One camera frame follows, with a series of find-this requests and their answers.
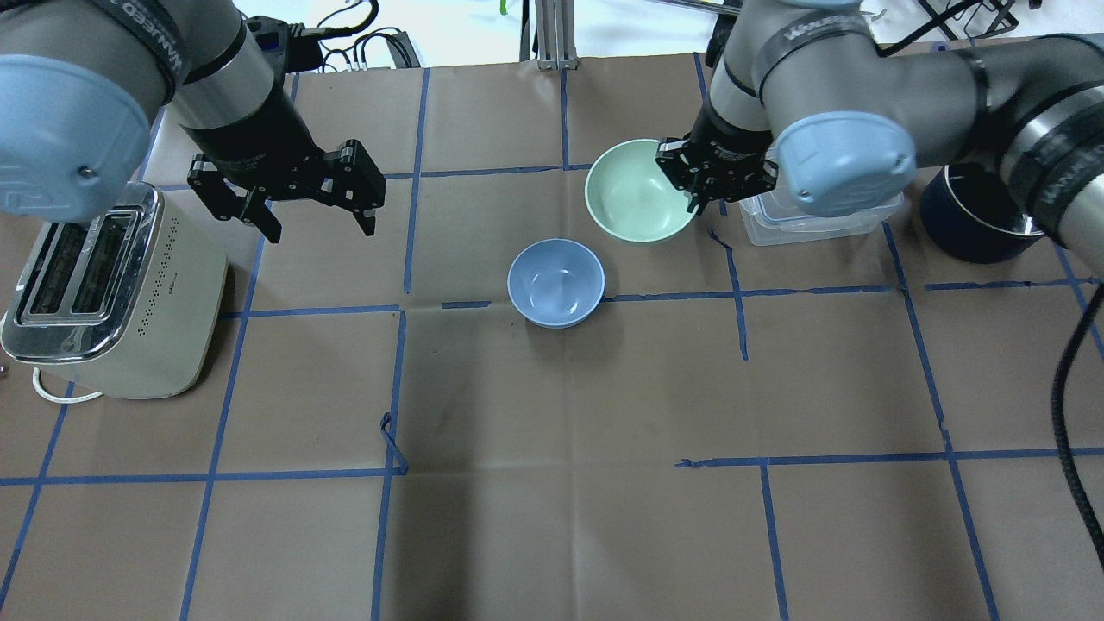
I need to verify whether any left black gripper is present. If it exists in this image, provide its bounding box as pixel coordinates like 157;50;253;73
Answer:
181;86;386;244

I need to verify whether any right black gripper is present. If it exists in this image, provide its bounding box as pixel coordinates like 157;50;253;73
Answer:
655;99;778;215

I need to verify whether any green bowl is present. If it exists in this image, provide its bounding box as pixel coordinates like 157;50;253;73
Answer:
584;138;694;245

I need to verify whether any blue bowl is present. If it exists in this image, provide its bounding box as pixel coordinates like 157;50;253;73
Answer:
507;236;606;329

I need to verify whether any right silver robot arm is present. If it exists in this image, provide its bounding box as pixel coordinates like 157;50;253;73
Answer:
655;1;1101;271

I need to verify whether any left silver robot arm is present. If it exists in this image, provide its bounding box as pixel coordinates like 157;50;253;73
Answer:
1;1;386;243

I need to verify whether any clear plastic container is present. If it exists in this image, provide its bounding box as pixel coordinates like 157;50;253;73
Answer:
740;190;906;248

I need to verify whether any white toaster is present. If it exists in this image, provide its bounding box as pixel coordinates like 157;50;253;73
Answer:
3;182;229;400

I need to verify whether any blue pot with glass lid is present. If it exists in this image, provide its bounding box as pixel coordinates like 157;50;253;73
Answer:
919;164;1045;264

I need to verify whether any aluminium frame post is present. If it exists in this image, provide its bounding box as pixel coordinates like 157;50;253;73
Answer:
530;1;578;71

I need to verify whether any white toaster power cord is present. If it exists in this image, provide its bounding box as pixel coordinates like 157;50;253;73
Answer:
31;367;104;406

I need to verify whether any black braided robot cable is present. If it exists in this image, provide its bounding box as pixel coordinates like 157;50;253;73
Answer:
1050;280;1104;570

